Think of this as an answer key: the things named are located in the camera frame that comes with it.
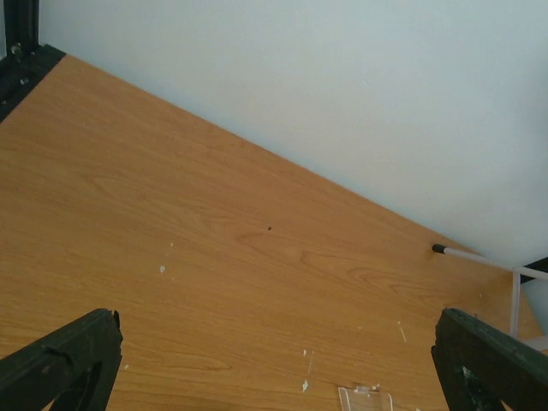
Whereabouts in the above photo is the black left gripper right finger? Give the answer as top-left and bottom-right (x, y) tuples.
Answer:
(432, 308), (547, 410)

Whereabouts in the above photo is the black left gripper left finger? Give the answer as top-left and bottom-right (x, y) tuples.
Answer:
(1, 308), (123, 410)

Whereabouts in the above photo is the clear plastic metronome cover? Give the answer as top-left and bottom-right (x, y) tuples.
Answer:
(337, 384), (394, 411)

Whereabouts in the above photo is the white tripod music stand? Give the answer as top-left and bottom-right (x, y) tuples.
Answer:
(432, 243), (548, 350)

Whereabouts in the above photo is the black aluminium frame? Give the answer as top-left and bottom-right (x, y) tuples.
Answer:
(1, 0), (66, 119)

